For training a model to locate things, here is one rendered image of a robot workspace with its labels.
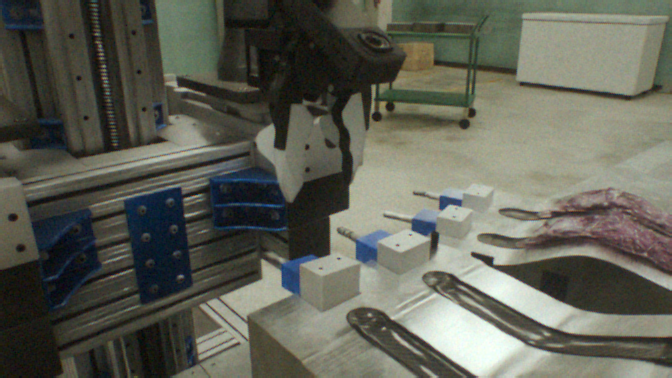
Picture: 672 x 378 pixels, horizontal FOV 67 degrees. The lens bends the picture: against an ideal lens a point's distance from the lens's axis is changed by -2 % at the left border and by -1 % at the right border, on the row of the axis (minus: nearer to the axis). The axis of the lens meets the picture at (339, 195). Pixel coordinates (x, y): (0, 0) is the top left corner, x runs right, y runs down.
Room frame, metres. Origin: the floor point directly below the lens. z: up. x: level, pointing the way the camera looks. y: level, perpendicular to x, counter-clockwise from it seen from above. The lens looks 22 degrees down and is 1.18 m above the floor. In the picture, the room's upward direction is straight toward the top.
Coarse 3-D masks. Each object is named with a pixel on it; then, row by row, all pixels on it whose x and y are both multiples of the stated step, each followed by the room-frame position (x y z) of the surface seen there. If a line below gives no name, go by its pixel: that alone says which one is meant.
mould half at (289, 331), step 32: (448, 256) 0.53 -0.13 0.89; (384, 288) 0.46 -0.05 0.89; (416, 288) 0.46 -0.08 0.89; (480, 288) 0.46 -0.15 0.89; (512, 288) 0.47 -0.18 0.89; (256, 320) 0.40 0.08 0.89; (288, 320) 0.40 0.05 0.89; (320, 320) 0.40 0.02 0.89; (416, 320) 0.41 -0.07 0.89; (448, 320) 0.41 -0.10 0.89; (480, 320) 0.41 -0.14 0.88; (544, 320) 0.41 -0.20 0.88; (576, 320) 0.41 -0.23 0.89; (608, 320) 0.40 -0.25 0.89; (640, 320) 0.38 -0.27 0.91; (256, 352) 0.40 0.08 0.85; (288, 352) 0.36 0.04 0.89; (320, 352) 0.36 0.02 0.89; (352, 352) 0.36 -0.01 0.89; (384, 352) 0.36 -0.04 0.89; (448, 352) 0.36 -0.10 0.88; (480, 352) 0.37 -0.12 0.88; (512, 352) 0.37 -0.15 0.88; (544, 352) 0.36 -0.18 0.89
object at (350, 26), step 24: (288, 0) 0.44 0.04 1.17; (312, 0) 0.42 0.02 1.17; (336, 0) 0.44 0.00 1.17; (312, 24) 0.42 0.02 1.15; (336, 24) 0.40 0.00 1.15; (360, 24) 0.41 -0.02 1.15; (336, 48) 0.40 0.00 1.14; (360, 48) 0.38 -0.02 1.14; (384, 48) 0.38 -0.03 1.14; (360, 72) 0.38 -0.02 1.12; (384, 72) 0.38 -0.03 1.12
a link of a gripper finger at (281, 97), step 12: (288, 72) 0.42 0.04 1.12; (276, 84) 0.42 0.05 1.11; (288, 84) 0.42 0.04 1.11; (276, 96) 0.42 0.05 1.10; (288, 96) 0.42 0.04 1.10; (300, 96) 0.43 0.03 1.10; (276, 108) 0.41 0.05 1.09; (288, 108) 0.42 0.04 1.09; (276, 120) 0.42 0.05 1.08; (288, 120) 0.42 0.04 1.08; (276, 132) 0.42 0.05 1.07; (276, 144) 0.42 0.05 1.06
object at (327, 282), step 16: (272, 256) 0.52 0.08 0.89; (336, 256) 0.47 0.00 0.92; (288, 272) 0.47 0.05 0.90; (304, 272) 0.44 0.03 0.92; (320, 272) 0.43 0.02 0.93; (336, 272) 0.43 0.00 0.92; (352, 272) 0.45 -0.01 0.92; (288, 288) 0.47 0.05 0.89; (304, 288) 0.44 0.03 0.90; (320, 288) 0.42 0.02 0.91; (336, 288) 0.43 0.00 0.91; (352, 288) 0.45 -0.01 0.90; (320, 304) 0.42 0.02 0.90; (336, 304) 0.43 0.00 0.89
